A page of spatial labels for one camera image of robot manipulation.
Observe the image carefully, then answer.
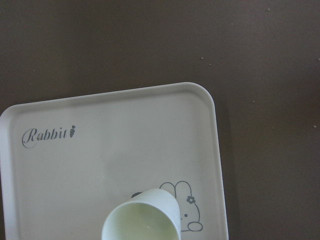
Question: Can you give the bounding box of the cream yellow cup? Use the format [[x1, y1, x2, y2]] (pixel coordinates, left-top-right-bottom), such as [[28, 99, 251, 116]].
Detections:
[[101, 188, 182, 240]]

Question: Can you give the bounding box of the cream rabbit tray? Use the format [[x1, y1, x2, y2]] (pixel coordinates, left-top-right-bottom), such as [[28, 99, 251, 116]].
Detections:
[[0, 82, 229, 240]]

